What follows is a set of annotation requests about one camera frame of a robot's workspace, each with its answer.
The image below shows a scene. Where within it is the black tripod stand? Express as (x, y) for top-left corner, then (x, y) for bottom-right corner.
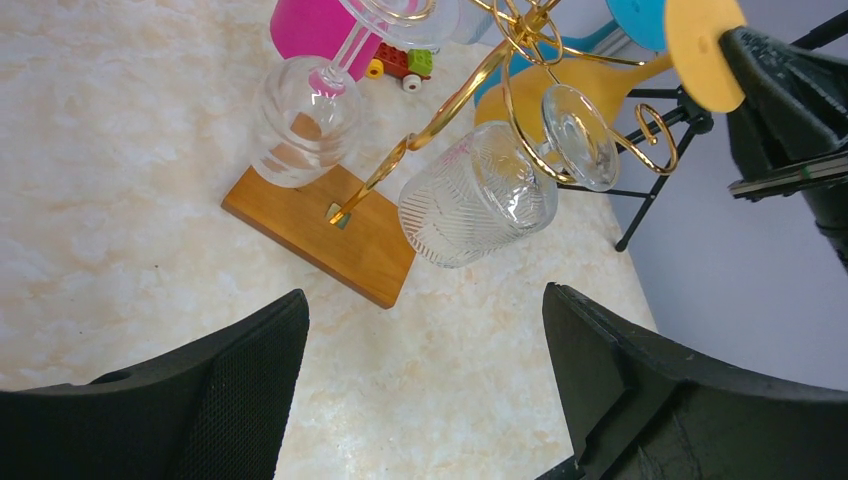
(556, 9), (848, 254)

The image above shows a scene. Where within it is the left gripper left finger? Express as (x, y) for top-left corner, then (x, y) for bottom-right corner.
(1, 289), (310, 479)

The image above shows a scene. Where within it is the wooden rack base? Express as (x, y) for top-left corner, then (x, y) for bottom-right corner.
(222, 165), (415, 309)

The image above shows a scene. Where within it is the clear smooth wine glass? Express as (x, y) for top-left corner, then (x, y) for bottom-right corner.
(249, 1), (460, 188)

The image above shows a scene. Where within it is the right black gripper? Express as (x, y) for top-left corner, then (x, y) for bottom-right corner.
(719, 27), (847, 264)

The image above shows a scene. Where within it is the pink wine glass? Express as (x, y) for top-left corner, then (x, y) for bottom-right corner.
(270, 0), (382, 82)

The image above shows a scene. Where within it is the yellow wine glass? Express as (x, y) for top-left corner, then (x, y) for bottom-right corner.
(474, 0), (749, 128)

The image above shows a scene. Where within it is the clear ribbed wine glass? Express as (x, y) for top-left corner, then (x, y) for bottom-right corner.
(398, 85), (620, 268)

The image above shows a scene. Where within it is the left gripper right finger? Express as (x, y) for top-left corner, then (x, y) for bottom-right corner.
(542, 283), (847, 479)

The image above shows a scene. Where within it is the clear rear wine glass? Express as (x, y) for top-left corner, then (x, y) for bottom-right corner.
(450, 0), (494, 45)

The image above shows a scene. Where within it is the gold wire glass rack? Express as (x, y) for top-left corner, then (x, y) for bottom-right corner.
(329, 1), (680, 225)

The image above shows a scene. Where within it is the toy brick car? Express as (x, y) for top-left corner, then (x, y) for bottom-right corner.
(365, 42), (434, 93)

